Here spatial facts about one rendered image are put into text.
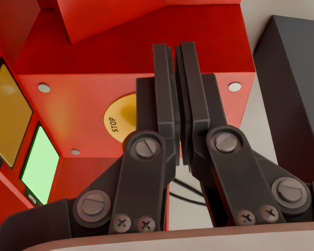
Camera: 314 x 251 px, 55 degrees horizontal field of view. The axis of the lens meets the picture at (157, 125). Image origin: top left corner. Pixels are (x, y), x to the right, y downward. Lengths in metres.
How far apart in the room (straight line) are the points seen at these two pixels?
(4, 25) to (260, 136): 1.45
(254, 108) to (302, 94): 0.61
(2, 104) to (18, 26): 0.22
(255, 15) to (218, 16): 0.89
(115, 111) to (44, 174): 0.08
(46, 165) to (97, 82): 0.08
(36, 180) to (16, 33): 0.22
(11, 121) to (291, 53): 0.89
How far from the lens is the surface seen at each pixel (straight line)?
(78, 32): 0.23
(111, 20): 0.23
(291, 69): 0.95
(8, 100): 0.20
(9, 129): 0.20
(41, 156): 0.25
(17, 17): 0.41
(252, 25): 1.16
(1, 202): 0.37
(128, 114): 0.23
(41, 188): 0.25
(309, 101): 0.88
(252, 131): 1.62
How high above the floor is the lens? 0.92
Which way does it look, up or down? 37 degrees down
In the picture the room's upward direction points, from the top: 177 degrees counter-clockwise
